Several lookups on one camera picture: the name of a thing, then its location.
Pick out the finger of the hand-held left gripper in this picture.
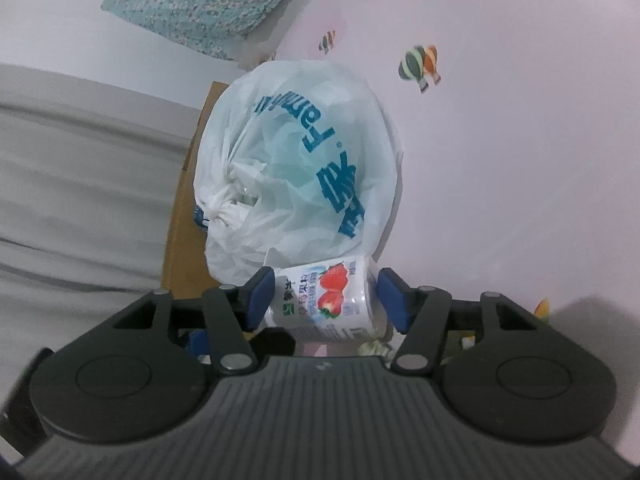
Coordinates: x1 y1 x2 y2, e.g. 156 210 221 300
187 329 212 362

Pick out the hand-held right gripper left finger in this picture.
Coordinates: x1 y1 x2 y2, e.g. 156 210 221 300
112 266 276 373

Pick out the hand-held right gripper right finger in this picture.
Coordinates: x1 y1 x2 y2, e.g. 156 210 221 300
377 267 543 373

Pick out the white strawberry yogurt cup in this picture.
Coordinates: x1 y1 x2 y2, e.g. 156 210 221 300
264 255 396 345

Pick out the brown cardboard box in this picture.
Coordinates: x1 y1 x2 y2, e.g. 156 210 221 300
162 80 231 301

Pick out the white blue plastic bag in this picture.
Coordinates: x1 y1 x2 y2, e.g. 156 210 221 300
192 59 405 286

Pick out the blue floral curtain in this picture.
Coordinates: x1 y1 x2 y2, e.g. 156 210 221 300
100 0 327 62

